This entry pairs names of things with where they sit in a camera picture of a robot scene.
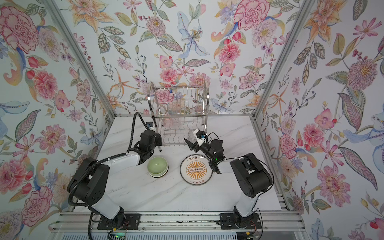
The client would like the clear glass cup large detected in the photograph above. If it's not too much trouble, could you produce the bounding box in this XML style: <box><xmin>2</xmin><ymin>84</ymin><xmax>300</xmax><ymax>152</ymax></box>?
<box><xmin>187</xmin><ymin>130</ymin><xmax>198</xmax><ymax>143</ymax></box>

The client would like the brown rimmed plate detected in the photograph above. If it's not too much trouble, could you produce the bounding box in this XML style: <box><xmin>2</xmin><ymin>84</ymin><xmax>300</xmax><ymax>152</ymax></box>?
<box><xmin>180</xmin><ymin>154</ymin><xmax>213</xmax><ymax>186</ymax></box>

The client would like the pale green bowl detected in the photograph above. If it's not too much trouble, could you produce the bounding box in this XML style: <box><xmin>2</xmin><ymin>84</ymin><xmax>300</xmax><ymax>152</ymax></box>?
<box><xmin>147</xmin><ymin>157</ymin><xmax>169</xmax><ymax>174</ymax></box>

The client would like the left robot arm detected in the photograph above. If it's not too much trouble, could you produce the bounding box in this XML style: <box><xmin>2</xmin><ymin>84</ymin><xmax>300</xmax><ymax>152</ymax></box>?
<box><xmin>67</xmin><ymin>130</ymin><xmax>163</xmax><ymax>227</ymax></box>

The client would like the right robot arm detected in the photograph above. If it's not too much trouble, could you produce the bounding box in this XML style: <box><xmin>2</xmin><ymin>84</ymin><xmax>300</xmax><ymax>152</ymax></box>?
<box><xmin>184</xmin><ymin>139</ymin><xmax>274</xmax><ymax>229</ymax></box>

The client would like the chrome two-tier dish rack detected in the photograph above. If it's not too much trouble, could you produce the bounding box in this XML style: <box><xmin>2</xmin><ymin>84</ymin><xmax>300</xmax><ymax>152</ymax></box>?
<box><xmin>147</xmin><ymin>81</ymin><xmax>210</xmax><ymax>146</ymax></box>

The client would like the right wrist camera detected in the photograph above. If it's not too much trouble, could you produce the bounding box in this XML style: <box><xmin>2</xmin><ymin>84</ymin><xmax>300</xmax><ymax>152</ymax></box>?
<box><xmin>193</xmin><ymin>129</ymin><xmax>208</xmax><ymax>146</ymax></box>

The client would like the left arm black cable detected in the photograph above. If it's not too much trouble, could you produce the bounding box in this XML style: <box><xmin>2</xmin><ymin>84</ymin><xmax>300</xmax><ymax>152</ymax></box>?
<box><xmin>67</xmin><ymin>111</ymin><xmax>149</xmax><ymax>240</ymax></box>

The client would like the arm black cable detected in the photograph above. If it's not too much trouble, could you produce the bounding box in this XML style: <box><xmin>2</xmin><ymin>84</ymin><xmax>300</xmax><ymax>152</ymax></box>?
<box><xmin>206</xmin><ymin>131</ymin><xmax>275</xmax><ymax>240</ymax></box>
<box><xmin>67</xmin><ymin>111</ymin><xmax>149</xmax><ymax>240</ymax></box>

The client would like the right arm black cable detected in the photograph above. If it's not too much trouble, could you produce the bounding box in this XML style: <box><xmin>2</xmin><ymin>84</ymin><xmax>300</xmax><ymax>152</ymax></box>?
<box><xmin>206</xmin><ymin>131</ymin><xmax>275</xmax><ymax>240</ymax></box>

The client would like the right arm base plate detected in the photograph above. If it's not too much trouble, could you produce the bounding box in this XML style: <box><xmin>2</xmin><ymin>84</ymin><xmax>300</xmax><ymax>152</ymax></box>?
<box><xmin>219</xmin><ymin>213</ymin><xmax>263</xmax><ymax>230</ymax></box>

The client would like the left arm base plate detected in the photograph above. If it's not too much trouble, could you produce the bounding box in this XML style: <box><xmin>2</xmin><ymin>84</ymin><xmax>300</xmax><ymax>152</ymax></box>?
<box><xmin>97</xmin><ymin>213</ymin><xmax>141</xmax><ymax>231</ymax></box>

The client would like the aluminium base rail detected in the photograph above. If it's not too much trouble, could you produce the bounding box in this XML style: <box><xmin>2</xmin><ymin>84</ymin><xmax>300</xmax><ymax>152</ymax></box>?
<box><xmin>48</xmin><ymin>211</ymin><xmax>305</xmax><ymax>233</ymax></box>

